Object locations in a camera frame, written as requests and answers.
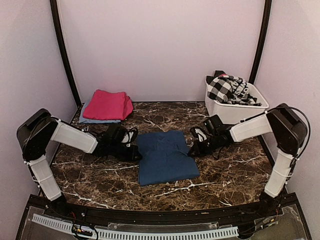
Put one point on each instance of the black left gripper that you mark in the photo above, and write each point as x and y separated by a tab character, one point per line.
131	157

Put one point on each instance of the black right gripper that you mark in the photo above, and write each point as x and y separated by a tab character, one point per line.
198	150

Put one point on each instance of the dark blue garment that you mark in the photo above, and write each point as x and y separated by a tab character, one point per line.
164	158

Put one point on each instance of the pink trousers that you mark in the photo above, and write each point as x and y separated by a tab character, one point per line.
108	106

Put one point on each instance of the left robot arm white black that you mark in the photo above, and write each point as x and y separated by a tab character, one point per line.
43	130

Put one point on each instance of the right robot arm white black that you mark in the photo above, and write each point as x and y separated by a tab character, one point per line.
291	130

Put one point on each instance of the white plastic laundry bin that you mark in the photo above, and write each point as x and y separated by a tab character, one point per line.
234	113

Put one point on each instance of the black white checkered shirt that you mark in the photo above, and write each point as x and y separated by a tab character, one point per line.
217	88

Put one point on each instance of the black shirt white lettering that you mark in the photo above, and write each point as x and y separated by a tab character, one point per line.
240	93

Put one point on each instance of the pink garment in bin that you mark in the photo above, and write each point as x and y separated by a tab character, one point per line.
225	75

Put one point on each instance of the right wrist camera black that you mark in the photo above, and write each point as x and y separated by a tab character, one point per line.
214	125

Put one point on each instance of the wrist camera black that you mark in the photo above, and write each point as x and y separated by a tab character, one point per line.
214	125
117	134

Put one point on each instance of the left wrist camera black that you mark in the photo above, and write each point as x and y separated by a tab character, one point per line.
117	134

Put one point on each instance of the white slotted cable duct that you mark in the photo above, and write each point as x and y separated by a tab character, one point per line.
121	231

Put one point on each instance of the black curved front rail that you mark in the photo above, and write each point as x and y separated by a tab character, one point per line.
103	216

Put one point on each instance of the right black corner post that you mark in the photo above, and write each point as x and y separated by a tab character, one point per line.
261	41

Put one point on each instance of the black corner post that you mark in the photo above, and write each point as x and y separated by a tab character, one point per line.
261	41
63	51

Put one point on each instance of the left black corner post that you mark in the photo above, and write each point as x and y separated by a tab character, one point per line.
63	51

